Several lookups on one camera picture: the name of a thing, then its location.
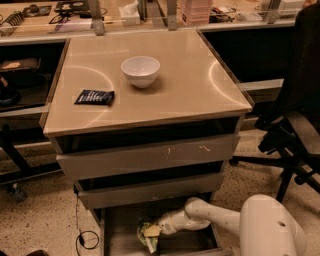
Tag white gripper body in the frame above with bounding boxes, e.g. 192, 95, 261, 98
156, 212, 177, 235

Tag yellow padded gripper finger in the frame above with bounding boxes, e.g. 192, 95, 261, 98
143, 225, 161, 237

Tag green jalapeno chip bag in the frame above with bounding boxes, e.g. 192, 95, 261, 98
137, 218, 161, 254

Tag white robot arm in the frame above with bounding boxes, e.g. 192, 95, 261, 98
140, 194, 307, 256

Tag bottom open grey drawer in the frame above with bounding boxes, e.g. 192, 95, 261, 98
101, 197, 234, 256

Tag top grey drawer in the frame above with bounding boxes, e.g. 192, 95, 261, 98
57, 134, 240, 180

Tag grey drawer cabinet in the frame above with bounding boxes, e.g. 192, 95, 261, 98
39, 29, 255, 256

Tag brown shoe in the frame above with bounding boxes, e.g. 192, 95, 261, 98
26, 249, 49, 256

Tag black caster wheel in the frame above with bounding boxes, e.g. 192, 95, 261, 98
8, 186, 27, 202

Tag dark blue snack packet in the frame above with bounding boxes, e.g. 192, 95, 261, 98
75, 89, 115, 105

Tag black office chair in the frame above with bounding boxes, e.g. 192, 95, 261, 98
230, 2, 320, 201

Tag white ceramic bowl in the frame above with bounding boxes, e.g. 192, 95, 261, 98
121, 56, 161, 88

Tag pink stacked box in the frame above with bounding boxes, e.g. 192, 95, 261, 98
180, 0, 211, 25

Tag white tissue box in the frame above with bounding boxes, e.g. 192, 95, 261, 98
119, 0, 140, 26

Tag black cable on floor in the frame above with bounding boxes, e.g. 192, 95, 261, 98
73, 186, 101, 256

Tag black table leg frame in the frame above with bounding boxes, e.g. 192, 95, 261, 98
0, 124, 61, 186

